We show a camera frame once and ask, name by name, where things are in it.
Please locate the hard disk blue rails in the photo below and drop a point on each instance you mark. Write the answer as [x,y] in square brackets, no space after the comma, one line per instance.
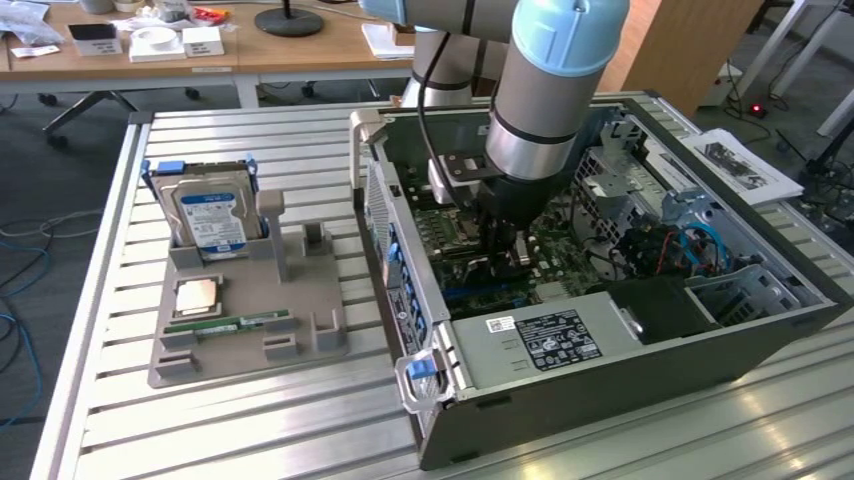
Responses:
[207,215]

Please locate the silver disk bay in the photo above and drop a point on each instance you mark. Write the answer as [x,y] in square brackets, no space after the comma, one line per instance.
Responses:
[734,295]

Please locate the flat white box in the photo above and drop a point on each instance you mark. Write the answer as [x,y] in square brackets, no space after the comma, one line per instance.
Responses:
[156,55]

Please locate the blue case latch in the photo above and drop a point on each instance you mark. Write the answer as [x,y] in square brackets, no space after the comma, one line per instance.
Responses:
[420,371]

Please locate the silver perforated drive cage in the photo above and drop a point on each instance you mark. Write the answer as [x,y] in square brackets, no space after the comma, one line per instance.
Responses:
[634,200]

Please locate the white paper pile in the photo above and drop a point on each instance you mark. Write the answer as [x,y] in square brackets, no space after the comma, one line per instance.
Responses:
[387,45]

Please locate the red packet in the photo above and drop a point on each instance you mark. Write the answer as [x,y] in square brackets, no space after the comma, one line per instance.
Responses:
[208,16]

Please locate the grey power supply unit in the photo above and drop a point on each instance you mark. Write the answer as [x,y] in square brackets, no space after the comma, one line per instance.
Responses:
[493,365]

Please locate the green RAM stick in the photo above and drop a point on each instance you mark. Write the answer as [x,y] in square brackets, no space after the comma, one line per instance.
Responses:
[227,322]

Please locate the white labelled box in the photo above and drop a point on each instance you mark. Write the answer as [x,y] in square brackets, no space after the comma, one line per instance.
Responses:
[201,42]

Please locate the grey parts rack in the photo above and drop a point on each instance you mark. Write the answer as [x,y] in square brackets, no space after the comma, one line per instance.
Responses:
[300,300]

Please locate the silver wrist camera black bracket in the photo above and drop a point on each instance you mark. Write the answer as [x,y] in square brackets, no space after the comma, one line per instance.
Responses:
[449,192]

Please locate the grey cup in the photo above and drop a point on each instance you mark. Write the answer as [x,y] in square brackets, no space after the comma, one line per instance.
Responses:
[96,6]

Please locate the white paper label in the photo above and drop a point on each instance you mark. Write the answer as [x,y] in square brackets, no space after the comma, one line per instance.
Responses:
[33,51]

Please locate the green motherboard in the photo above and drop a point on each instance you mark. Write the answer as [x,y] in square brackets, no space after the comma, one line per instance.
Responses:
[567,260]

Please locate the green graphics card black shroud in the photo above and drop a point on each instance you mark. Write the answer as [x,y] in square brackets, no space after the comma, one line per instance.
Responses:
[513,275]

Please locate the CPU socket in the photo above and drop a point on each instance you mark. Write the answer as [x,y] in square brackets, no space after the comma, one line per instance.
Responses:
[460,230]

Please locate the black switch red light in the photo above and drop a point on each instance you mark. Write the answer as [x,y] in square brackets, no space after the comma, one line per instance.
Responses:
[756,110]

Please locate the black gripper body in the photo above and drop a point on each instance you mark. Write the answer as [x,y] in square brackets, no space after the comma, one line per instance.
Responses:
[516,205]

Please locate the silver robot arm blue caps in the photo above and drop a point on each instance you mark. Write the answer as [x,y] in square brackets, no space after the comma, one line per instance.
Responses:
[554,100]

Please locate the printed paper stack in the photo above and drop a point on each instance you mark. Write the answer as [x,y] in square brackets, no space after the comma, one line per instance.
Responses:
[754,170]

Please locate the white floor unit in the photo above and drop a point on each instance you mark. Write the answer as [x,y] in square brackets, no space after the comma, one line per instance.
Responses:
[727,90]

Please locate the black open PC case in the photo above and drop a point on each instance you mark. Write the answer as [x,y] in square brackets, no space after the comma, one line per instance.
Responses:
[600,400]

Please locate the white tape roll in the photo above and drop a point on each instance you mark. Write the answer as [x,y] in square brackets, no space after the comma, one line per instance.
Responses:
[153,37]

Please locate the white cup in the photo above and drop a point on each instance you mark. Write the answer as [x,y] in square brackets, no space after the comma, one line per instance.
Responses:
[127,5]

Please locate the black round lamp base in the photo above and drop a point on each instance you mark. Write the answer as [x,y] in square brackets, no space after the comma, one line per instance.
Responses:
[288,24]

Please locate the blue expansion slot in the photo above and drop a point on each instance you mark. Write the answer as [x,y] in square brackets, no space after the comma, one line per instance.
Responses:
[473,292]

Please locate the clear plastic bag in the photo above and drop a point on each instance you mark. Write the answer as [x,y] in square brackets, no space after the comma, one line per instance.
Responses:
[26,25]

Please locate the white box black top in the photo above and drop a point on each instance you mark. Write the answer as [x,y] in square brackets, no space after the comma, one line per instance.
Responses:
[93,37]

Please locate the white table frame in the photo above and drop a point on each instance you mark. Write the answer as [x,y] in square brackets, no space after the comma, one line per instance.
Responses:
[774,42]

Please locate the black desk leg with caster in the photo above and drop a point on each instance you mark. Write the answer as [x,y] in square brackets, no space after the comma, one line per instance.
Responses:
[73,112]

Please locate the silver CPU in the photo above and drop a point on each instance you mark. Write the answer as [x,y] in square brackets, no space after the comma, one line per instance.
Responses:
[196,295]

